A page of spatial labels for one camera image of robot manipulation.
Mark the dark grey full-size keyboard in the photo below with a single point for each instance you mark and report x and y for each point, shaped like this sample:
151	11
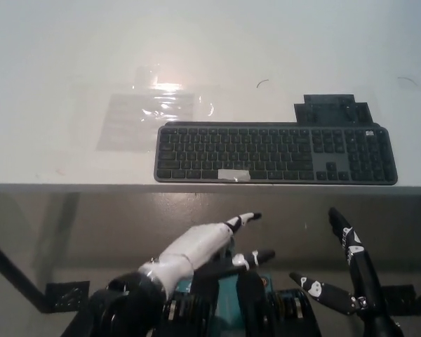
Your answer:
266	151

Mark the black robot legs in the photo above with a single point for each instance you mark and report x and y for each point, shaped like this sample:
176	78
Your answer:
228	302

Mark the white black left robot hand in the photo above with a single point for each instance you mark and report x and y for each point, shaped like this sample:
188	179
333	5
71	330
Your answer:
196	245

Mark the white tape strip on spacebar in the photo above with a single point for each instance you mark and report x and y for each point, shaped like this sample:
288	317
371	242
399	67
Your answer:
233	175

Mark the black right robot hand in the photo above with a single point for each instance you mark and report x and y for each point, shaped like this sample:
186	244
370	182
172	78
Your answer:
354	263

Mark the clear plastic sheet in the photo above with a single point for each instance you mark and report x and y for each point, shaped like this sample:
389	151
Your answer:
130	121

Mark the black slanted table leg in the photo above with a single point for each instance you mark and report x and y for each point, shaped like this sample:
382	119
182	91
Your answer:
14	272

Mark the black stepped flat plate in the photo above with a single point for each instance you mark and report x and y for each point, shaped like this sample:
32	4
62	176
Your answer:
328	109

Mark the black ribbed robot body block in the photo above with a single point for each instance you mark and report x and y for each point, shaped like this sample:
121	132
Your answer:
193	309
270	305

